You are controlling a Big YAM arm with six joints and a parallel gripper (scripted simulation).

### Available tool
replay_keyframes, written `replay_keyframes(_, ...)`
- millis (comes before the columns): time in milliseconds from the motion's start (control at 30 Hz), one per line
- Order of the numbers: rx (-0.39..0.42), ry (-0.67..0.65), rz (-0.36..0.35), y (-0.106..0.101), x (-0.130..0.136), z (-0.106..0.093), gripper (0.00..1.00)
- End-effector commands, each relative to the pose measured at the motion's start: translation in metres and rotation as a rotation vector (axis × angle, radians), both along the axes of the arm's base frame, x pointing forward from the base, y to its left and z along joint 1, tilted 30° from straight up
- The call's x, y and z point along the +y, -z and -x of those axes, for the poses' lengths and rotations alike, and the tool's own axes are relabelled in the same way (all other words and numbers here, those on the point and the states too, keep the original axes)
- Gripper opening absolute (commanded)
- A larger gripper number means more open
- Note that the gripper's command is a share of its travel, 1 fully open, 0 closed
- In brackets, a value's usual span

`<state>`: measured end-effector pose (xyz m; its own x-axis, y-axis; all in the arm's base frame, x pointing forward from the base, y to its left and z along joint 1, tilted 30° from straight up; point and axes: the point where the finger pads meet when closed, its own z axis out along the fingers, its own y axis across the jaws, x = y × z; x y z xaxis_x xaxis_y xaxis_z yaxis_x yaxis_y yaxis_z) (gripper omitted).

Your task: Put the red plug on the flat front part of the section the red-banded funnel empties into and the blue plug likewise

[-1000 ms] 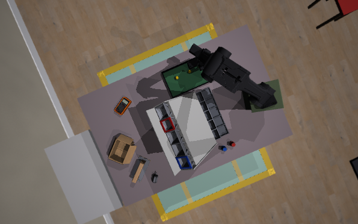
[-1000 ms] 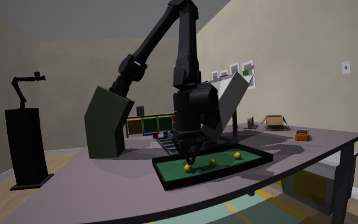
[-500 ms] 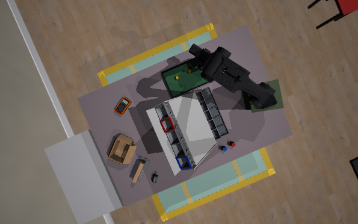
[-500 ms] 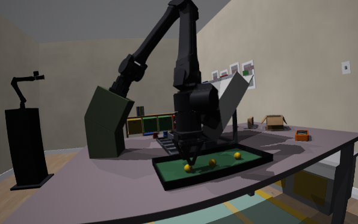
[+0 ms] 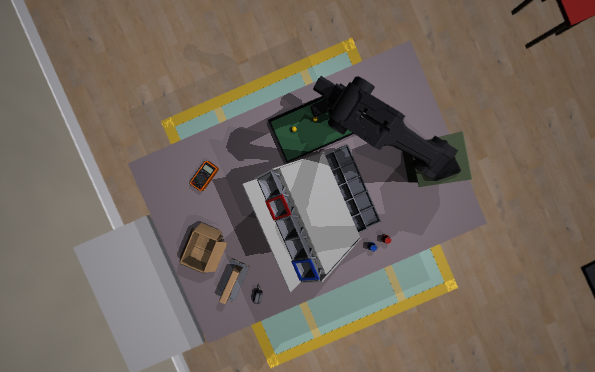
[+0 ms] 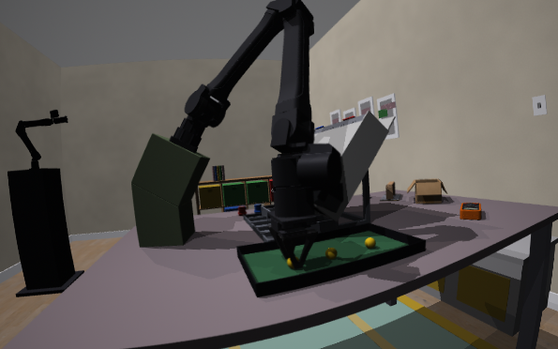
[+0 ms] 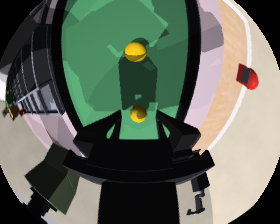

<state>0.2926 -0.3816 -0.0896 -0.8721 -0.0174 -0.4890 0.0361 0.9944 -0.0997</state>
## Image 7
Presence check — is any yellow marble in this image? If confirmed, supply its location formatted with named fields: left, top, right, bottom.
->
left=125, top=42, right=147, bottom=62
left=130, top=106, right=147, bottom=122

